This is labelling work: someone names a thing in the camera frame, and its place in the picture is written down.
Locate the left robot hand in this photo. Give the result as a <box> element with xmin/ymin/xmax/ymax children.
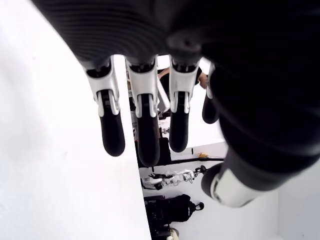
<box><xmin>31</xmin><ymin>0</ymin><xmax>320</xmax><ymax>209</ymax></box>

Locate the beige shoe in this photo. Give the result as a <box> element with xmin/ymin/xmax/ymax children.
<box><xmin>169</xmin><ymin>227</ymin><xmax>181</xmax><ymax>240</ymax></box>

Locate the black backpack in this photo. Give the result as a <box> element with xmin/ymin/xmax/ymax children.
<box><xmin>144</xmin><ymin>194</ymin><xmax>206</xmax><ymax>226</ymax></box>

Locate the white humanoid robot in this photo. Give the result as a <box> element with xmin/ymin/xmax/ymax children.
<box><xmin>141</xmin><ymin>165</ymin><xmax>209</xmax><ymax>190</ymax></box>

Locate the person in black shirt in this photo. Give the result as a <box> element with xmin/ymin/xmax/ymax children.
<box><xmin>157</xmin><ymin>66</ymin><xmax>209</xmax><ymax>89</ymax></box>

